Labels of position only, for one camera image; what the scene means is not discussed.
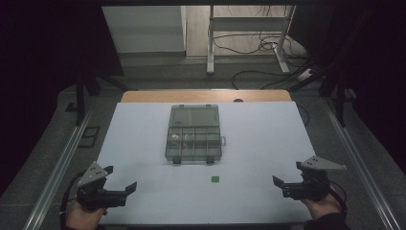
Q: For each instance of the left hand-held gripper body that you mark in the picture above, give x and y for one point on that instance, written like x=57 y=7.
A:
x=95 y=195

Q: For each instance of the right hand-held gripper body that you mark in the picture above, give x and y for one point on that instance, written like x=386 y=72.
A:
x=311 y=188

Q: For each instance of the small green square piece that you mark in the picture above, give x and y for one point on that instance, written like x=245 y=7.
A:
x=215 y=179

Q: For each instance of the clear plastic compartment box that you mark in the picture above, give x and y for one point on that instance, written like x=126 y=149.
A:
x=193 y=140

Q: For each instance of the person's right hand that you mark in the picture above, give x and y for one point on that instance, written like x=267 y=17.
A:
x=325 y=207

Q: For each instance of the person's left hand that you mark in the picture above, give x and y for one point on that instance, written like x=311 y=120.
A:
x=83 y=218

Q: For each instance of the small white part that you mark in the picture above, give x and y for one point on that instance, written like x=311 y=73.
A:
x=185 y=137
x=175 y=136

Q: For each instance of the black stand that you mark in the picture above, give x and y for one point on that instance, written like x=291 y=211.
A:
x=79 y=102
x=340 y=102

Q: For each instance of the white power strip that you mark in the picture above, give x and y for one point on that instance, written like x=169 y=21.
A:
x=304 y=74

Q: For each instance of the black curtain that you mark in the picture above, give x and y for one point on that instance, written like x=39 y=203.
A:
x=32 y=48
x=376 y=64

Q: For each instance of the white cabinet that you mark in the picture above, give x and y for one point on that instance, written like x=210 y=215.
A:
x=143 y=28

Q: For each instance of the aluminium rail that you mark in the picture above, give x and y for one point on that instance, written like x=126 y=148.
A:
x=360 y=166
x=57 y=172

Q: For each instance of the black floor frame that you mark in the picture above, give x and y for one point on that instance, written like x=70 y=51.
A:
x=91 y=128

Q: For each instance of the white metal desk frame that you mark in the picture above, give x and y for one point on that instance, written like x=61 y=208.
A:
x=210 y=48

